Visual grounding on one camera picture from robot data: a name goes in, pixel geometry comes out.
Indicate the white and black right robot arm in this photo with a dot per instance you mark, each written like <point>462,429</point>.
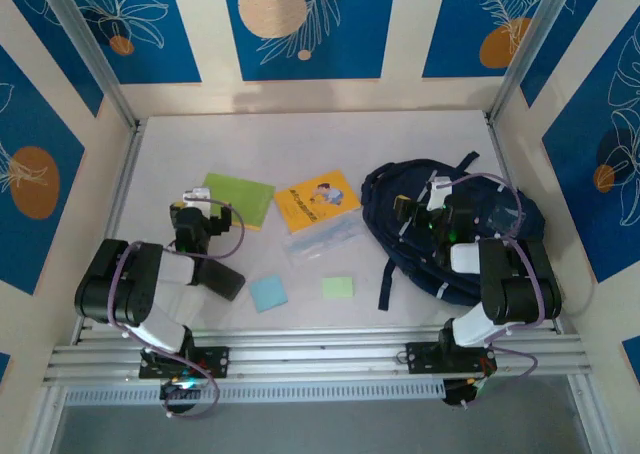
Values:
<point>520,284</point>

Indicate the green notebook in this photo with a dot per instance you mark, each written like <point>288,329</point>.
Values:
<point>245,199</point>

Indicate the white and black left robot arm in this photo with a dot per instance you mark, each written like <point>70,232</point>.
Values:
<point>125,284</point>

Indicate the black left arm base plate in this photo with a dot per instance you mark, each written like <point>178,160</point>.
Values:
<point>215,361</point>

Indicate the navy blue backpack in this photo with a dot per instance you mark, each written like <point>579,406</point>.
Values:
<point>390,189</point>

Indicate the aluminium mounting rail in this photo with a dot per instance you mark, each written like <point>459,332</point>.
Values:
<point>320,354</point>

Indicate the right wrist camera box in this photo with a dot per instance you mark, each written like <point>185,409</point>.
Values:
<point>437,194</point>

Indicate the blue sticky note pad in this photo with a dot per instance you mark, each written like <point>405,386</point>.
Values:
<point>269,294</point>

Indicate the aluminium frame post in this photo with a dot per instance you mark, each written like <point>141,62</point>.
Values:
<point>540,39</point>
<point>90,49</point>

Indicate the clear plastic pen bag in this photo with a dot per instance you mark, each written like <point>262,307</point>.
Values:
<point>315,246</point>

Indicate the green sticky note pad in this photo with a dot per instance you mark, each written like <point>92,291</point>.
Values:
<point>338,288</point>

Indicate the yellow picture book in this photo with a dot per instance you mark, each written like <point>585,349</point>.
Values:
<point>310,204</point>

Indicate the black pencil case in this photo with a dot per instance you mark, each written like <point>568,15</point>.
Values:
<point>225,281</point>

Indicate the black controller board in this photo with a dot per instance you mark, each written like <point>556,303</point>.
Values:
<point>462,391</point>
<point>182,389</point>

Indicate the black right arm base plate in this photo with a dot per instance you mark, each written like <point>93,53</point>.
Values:
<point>422,359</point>

